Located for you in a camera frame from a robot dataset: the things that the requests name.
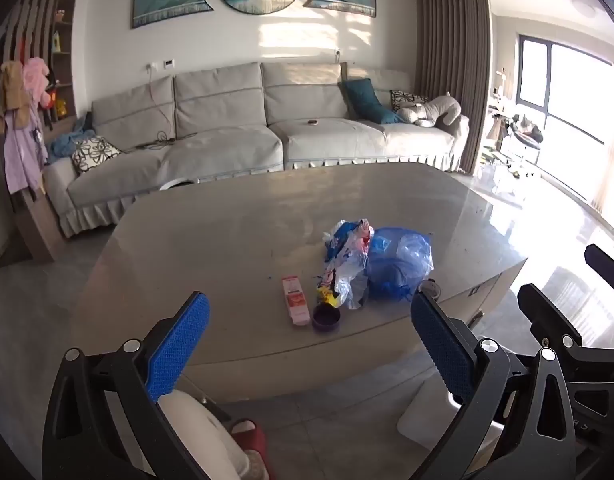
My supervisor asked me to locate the blue blanket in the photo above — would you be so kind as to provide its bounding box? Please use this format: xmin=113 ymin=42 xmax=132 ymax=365
xmin=49 ymin=120 xmax=95 ymax=158

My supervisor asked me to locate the beige hanging garment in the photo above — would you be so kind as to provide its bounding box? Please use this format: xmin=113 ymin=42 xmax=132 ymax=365
xmin=0 ymin=62 xmax=28 ymax=127

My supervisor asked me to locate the grey curtain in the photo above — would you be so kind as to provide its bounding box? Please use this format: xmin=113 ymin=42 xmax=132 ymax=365
xmin=414 ymin=0 xmax=490 ymax=173

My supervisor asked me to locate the person's leg in white trousers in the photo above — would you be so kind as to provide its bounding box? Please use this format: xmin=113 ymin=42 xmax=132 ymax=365
xmin=157 ymin=390 xmax=250 ymax=480

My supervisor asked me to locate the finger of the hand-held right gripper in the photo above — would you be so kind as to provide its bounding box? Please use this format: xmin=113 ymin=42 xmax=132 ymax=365
xmin=584 ymin=244 xmax=614 ymax=311
xmin=517 ymin=284 xmax=590 ymax=350

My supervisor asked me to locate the round purple tin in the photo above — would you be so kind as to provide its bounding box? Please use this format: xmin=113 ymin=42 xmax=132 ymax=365
xmin=312 ymin=306 xmax=342 ymax=333

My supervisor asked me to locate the cluttered white desk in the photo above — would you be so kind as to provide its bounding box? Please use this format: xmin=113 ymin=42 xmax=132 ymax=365
xmin=480 ymin=72 xmax=513 ymax=166

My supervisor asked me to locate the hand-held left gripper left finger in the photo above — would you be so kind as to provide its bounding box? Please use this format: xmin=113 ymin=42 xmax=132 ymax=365
xmin=41 ymin=291 xmax=211 ymax=480

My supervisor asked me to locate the blue plastic bag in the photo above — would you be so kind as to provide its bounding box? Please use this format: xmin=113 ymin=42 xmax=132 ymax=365
xmin=364 ymin=227 xmax=433 ymax=302

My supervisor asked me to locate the blue snack wrapper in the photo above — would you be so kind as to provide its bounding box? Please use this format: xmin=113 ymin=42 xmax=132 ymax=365
xmin=326 ymin=220 xmax=360 ymax=262

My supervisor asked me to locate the grey fabric sofa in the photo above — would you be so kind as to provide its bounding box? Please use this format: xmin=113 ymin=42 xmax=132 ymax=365
xmin=44 ymin=61 xmax=470 ymax=238

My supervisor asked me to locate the flower print pillow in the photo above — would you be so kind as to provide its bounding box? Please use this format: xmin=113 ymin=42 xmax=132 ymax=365
xmin=71 ymin=136 xmax=122 ymax=175

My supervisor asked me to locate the clear plastic bag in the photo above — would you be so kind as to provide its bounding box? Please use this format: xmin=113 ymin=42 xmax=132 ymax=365
xmin=329 ymin=237 xmax=372 ymax=311

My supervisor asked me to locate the red slipper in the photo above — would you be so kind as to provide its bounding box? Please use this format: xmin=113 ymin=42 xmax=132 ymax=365
xmin=231 ymin=420 xmax=269 ymax=480

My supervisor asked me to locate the large window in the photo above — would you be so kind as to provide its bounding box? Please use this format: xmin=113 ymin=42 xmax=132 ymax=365
xmin=517 ymin=35 xmax=614 ymax=211

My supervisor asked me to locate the purple hanging garment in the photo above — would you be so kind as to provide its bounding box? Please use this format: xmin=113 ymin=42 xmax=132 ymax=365
xmin=4 ymin=105 xmax=48 ymax=193

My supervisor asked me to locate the pink carton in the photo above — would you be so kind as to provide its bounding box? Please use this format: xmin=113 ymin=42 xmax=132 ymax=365
xmin=282 ymin=276 xmax=310 ymax=327

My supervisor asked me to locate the swivel chair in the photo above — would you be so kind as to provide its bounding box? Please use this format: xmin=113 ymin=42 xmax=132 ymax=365
xmin=507 ymin=115 xmax=544 ymax=181

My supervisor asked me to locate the teal pillow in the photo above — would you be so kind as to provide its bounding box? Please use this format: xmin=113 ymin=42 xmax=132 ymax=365
xmin=342 ymin=79 xmax=403 ymax=125

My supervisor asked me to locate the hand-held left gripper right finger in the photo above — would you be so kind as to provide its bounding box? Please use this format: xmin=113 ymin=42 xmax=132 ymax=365
xmin=411 ymin=290 xmax=580 ymax=480

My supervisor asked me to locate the black white patterned pillow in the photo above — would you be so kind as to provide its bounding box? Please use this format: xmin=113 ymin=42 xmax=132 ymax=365
xmin=389 ymin=90 xmax=430 ymax=111

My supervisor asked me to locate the grey coffee table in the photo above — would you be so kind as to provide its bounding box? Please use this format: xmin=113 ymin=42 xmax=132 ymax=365
xmin=69 ymin=162 xmax=529 ymax=403

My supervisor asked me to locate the wooden slatted shelf unit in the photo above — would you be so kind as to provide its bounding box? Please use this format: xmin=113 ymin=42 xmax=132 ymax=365
xmin=0 ymin=0 xmax=78 ymax=263

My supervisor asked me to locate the charger cable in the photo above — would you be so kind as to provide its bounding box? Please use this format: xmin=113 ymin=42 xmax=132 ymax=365
xmin=137 ymin=62 xmax=198 ymax=150

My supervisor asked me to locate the grey plush toy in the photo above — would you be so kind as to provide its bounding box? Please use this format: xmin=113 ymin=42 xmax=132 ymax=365
xmin=397 ymin=94 xmax=462 ymax=128

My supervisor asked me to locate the pink hanging garment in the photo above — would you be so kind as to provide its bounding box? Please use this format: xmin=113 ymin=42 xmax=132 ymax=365
xmin=24 ymin=57 xmax=50 ymax=107

